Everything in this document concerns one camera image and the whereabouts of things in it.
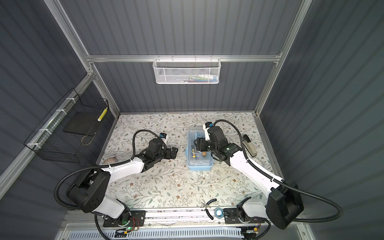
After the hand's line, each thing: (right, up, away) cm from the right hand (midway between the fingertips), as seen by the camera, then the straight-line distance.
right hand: (200, 142), depth 81 cm
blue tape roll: (+9, -37, -7) cm, 38 cm away
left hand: (-17, -5, +10) cm, 21 cm away
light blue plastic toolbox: (-1, -11, +5) cm, 13 cm away
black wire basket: (-66, +5, -9) cm, 67 cm away
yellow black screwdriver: (-4, -7, +5) cm, 10 cm away
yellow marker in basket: (-54, +15, 0) cm, 56 cm away
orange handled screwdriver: (+3, -7, +6) cm, 9 cm away
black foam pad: (-60, +10, -5) cm, 61 cm away
